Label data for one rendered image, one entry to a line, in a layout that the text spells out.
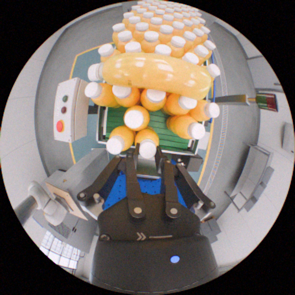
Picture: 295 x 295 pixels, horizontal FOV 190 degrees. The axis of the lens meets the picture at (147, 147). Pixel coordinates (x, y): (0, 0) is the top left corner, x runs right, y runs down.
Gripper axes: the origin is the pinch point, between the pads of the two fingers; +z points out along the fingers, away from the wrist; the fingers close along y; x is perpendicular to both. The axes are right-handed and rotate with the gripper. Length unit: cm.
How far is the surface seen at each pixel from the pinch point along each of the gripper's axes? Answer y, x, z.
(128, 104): -6.5, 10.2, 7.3
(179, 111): 6.8, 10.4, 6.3
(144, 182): 1.8, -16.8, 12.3
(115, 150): -7.2, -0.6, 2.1
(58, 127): -27.8, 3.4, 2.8
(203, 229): 248, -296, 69
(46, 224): -143, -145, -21
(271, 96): 33.9, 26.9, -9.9
